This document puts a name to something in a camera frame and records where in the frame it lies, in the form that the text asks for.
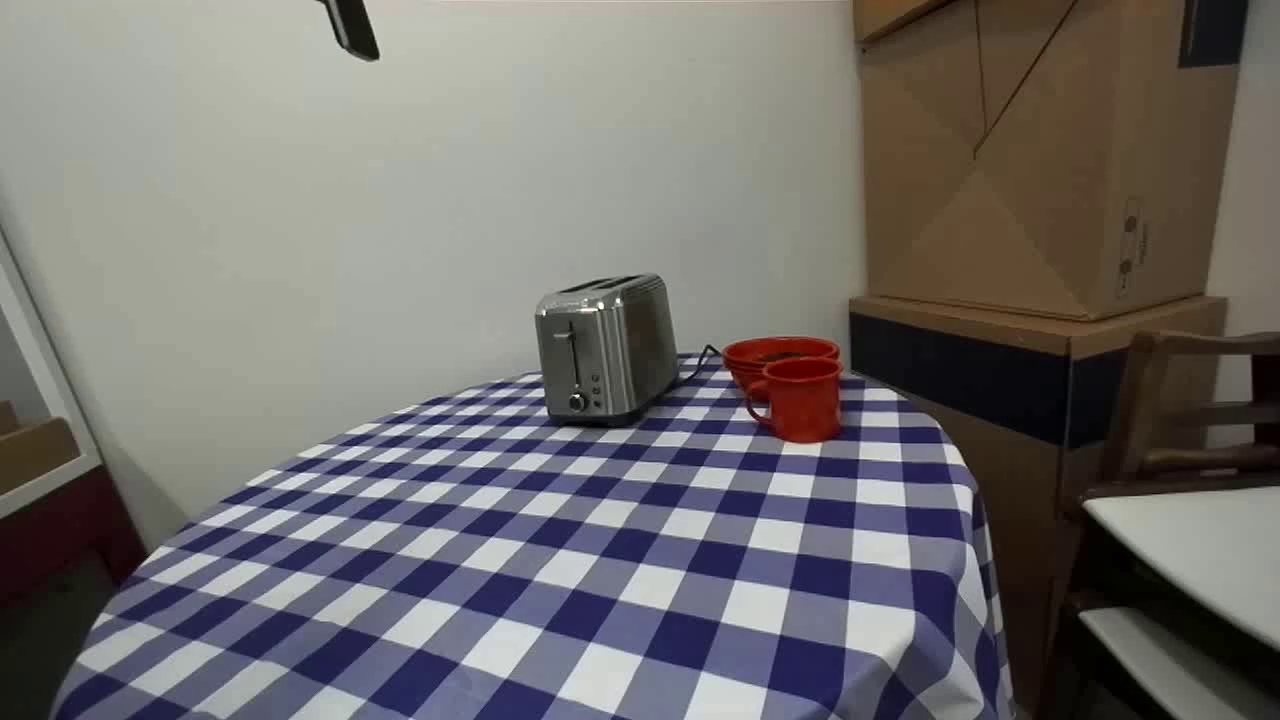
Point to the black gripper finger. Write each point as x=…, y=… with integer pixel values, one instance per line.
x=352, y=25

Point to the silver two-slot toaster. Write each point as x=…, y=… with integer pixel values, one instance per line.
x=606, y=351

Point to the white framed board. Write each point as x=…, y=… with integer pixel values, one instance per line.
x=43, y=384

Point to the red plastic bowl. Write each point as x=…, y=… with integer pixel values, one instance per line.
x=769, y=353

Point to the blue white checkered tablecloth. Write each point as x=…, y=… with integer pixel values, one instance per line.
x=575, y=561

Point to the dark red low cabinet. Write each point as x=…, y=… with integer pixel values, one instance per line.
x=63, y=534

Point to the large plain cardboard box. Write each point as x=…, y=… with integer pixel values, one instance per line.
x=1041, y=146

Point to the cardboard box with blue band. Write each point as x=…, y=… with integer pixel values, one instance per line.
x=1013, y=400

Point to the dark wooden chair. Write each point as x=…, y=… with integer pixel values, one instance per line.
x=1174, y=424

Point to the white table with dark edge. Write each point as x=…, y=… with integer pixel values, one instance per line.
x=1195, y=547

